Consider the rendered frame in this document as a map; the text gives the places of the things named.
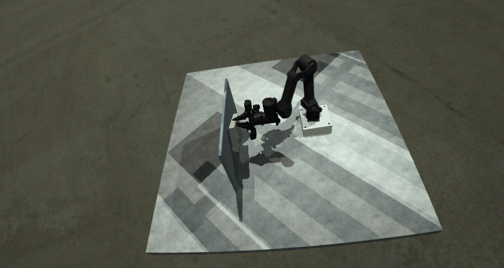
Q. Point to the grey picture frame with green centre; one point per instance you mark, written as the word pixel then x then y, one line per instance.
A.
pixel 235 133

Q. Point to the grey flat panel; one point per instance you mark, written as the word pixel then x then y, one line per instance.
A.
pixel 227 156

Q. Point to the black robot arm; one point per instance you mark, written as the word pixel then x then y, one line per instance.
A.
pixel 308 67

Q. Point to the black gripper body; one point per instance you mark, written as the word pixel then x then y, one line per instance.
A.
pixel 254 118

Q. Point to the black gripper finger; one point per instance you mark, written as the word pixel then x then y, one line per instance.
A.
pixel 241 117
pixel 243 125

